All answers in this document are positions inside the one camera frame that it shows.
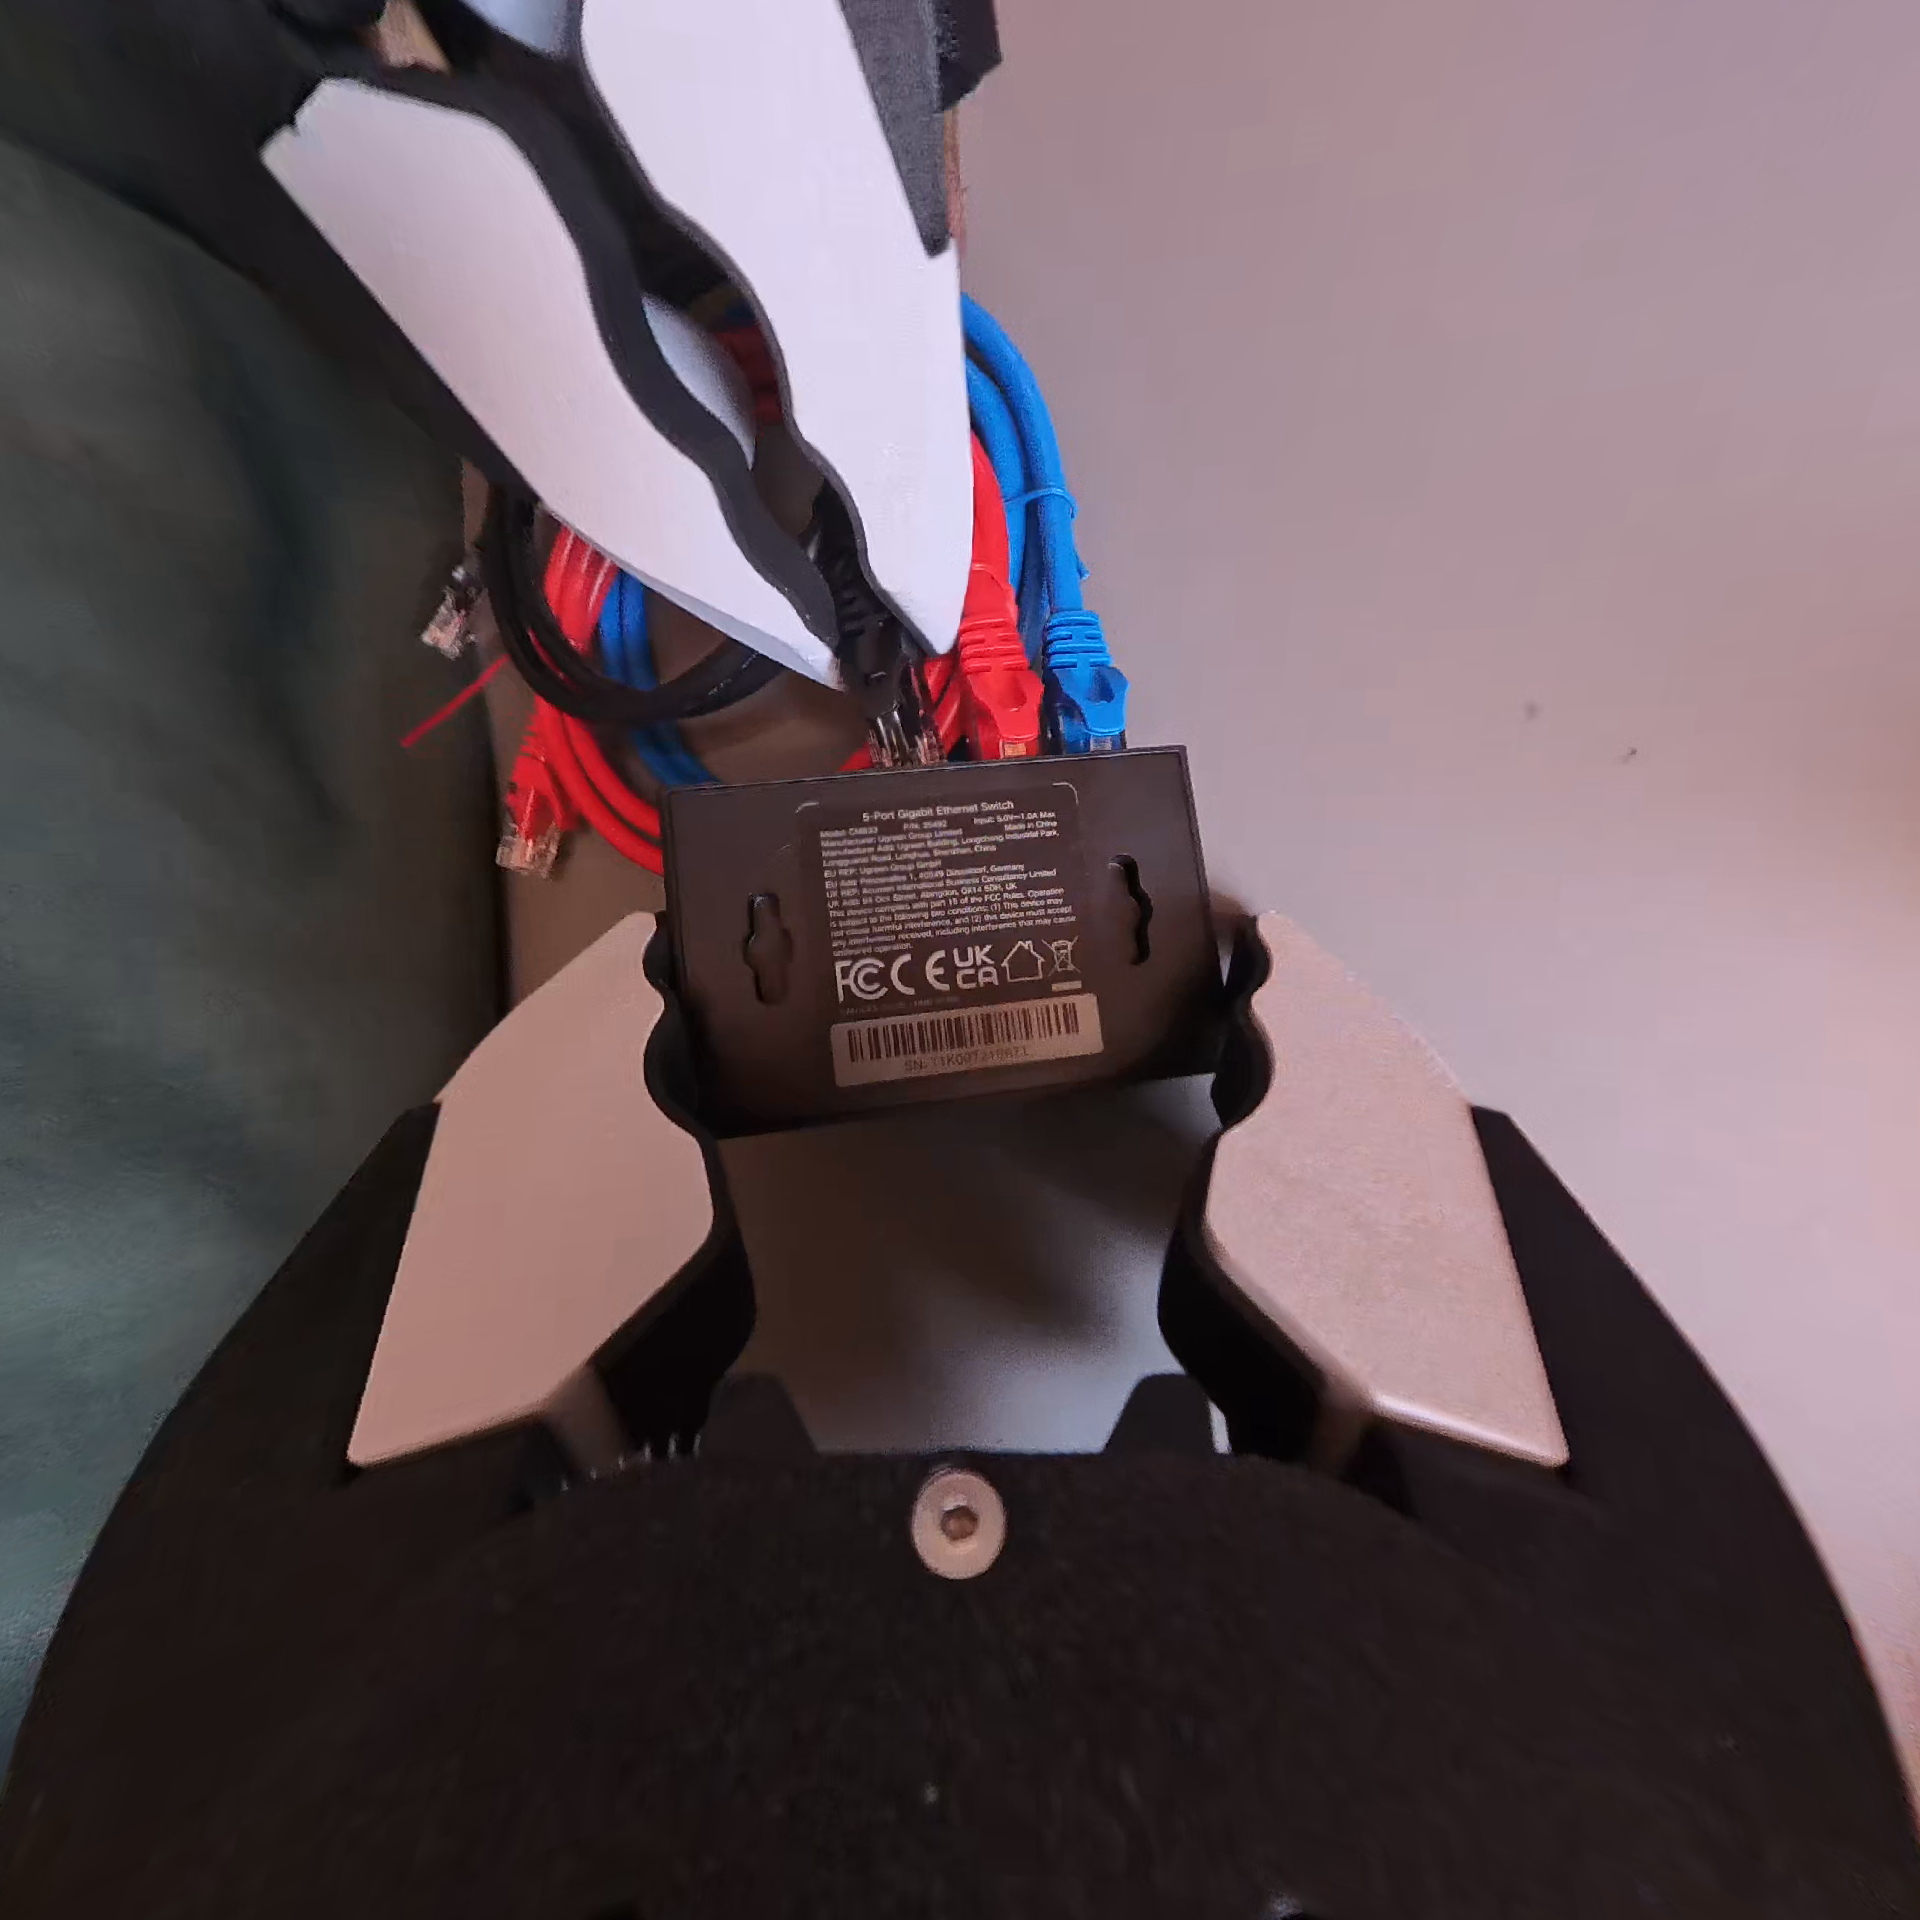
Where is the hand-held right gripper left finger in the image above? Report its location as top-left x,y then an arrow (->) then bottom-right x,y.
344,907 -> 753,1471

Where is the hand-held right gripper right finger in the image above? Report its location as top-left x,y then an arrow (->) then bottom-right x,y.
1159,907 -> 1573,1469

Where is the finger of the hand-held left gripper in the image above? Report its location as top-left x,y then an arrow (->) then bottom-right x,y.
263,76 -> 847,694
573,0 -> 970,656

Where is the blue ethernet cable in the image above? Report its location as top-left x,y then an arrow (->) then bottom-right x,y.
596,292 -> 1130,793

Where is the black ethernet cable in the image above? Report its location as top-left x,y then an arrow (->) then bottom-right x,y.
422,479 -> 951,769

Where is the red ethernet cable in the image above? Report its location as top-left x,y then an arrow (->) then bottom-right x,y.
498,323 -> 1052,881

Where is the black ethernet switch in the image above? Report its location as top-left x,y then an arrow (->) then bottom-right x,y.
655,745 -> 1226,1135

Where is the red zip tie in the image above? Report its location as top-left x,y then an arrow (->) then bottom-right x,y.
402,660 -> 506,748

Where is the person's green sweatshirt torso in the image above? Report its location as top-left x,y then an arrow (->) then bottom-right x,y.
0,135 -> 511,1695

